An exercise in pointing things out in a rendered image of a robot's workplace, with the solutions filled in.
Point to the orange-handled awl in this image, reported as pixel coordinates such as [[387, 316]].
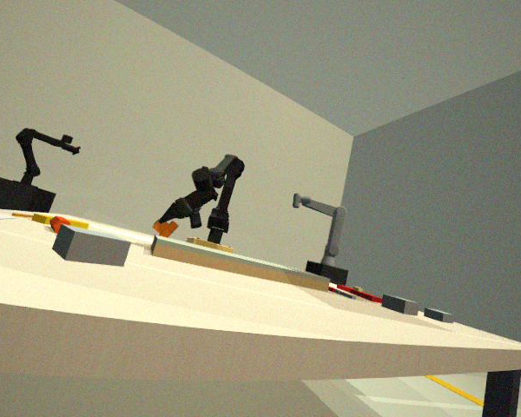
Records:
[[56, 222]]

